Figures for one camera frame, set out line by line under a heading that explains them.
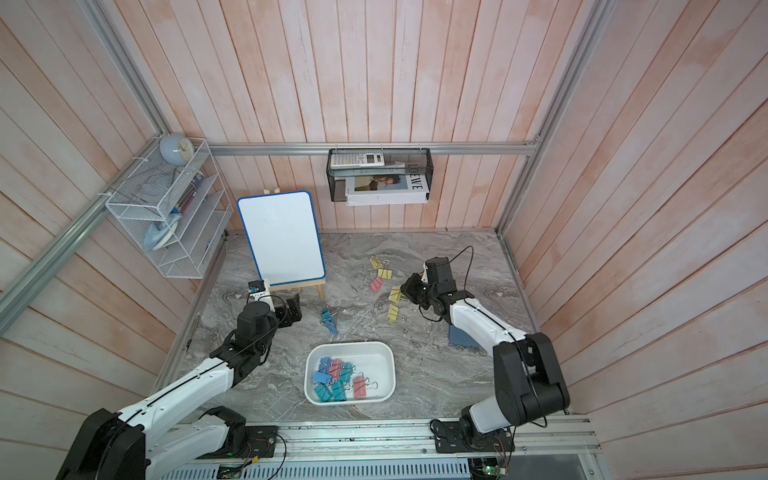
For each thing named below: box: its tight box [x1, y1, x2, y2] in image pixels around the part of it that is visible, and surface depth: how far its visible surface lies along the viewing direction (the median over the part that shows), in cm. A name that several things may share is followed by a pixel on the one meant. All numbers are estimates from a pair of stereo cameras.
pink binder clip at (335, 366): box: [329, 359, 343, 378], surface depth 85 cm
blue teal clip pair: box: [320, 308, 338, 335], surface depth 94 cm
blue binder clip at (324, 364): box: [318, 356, 332, 373], surface depth 87 cm
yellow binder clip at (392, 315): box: [387, 304, 399, 325], surface depth 97 cm
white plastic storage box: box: [304, 342, 396, 406], surface depth 84 cm
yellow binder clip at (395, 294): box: [388, 285, 401, 303], surface depth 92 cm
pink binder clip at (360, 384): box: [353, 372, 379, 399], surface depth 82 cm
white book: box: [345, 174, 430, 206], surface depth 95 cm
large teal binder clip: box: [332, 381, 351, 402], surface depth 82 cm
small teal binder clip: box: [339, 362, 356, 382], surface depth 85 cm
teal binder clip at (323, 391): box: [313, 382, 333, 403], surface depth 81 cm
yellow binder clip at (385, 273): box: [377, 268, 393, 280], surface depth 108 cm
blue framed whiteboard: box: [237, 190, 326, 287], surface depth 87 cm
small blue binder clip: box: [312, 371, 332, 385], surface depth 83 cm
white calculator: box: [330, 152, 385, 169], surface depth 92 cm
